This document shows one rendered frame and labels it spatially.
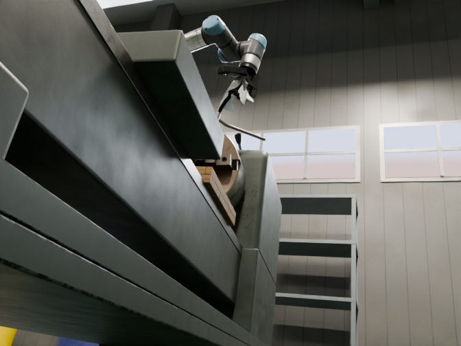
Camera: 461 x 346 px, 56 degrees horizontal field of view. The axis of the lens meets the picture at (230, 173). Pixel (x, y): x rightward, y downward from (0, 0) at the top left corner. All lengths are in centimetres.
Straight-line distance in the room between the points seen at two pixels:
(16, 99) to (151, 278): 18
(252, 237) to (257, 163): 28
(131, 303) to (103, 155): 26
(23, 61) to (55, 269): 24
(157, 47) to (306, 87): 526
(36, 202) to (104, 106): 34
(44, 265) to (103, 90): 35
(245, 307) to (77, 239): 115
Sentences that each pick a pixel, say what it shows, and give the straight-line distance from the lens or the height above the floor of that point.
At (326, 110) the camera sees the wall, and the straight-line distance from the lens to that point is 561.
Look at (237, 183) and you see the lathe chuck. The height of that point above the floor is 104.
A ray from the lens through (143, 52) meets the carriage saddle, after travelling 65.
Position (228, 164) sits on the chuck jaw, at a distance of 134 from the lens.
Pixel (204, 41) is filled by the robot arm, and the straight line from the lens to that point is 173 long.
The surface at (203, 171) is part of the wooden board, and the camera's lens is 98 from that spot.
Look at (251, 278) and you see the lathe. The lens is 140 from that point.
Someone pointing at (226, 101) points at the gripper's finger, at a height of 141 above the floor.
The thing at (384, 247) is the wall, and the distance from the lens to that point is 482.
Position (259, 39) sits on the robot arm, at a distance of 175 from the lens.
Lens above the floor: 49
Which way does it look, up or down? 25 degrees up
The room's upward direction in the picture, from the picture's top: 8 degrees clockwise
